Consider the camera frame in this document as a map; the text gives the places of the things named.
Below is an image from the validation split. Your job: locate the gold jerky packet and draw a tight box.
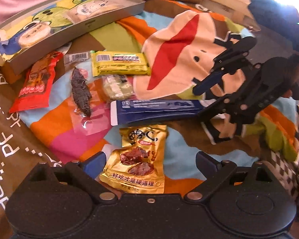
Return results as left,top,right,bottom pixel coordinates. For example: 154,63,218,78
99,124,168,194

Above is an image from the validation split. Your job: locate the dark dried snack clear wrapper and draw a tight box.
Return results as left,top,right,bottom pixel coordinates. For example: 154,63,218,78
64,51,110,136

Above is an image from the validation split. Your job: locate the blue white long packet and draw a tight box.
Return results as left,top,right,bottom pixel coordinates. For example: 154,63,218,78
110,99,205,126

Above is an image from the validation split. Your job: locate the pink sausages white packet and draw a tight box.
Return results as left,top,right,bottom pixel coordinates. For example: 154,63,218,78
102,74,134,101

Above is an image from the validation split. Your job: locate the red snack packet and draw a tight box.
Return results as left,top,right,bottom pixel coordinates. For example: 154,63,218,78
9,51,64,114

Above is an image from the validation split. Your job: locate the yellow snack bar packet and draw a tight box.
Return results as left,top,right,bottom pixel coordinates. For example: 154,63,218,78
90,51,151,77

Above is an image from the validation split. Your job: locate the round cake clear packet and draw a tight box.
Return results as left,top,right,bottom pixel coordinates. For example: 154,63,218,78
18,22,51,48

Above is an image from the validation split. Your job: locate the brown PF patterned quilt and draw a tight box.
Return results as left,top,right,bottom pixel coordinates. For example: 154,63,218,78
0,67,62,238

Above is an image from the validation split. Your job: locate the grey tray with cartoon liner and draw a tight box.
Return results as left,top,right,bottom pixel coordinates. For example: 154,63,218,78
0,0,145,75

